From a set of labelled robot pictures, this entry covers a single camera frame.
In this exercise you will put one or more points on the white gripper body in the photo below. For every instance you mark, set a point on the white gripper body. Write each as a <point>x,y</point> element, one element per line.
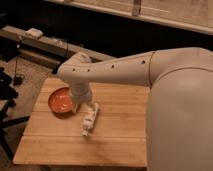
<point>80,93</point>

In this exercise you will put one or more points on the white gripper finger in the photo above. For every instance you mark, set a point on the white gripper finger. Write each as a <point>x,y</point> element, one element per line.
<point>75,108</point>
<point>90,104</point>

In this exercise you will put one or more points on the white plastic bottle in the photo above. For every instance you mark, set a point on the white plastic bottle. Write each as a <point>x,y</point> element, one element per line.
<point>90,119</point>

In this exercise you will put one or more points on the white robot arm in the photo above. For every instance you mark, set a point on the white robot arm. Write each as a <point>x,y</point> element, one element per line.
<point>179,115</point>

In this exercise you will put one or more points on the orange ceramic bowl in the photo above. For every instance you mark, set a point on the orange ceramic bowl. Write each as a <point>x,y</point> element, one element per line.
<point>59,101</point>

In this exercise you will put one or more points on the wooden table board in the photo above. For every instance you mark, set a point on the wooden table board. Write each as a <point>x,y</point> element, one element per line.
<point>117,138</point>

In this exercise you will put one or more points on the black tripod stand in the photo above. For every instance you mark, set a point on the black tripod stand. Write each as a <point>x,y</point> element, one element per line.
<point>8,94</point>

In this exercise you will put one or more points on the long wooden beam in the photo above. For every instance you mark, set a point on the long wooden beam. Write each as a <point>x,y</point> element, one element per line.
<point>48,44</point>

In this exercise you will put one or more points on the white box on beam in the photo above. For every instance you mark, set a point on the white box on beam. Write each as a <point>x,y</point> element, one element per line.
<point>35,33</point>

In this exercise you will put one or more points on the wooden shelf ledge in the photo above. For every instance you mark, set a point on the wooden shelf ledge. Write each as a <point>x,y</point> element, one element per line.
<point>193,15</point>

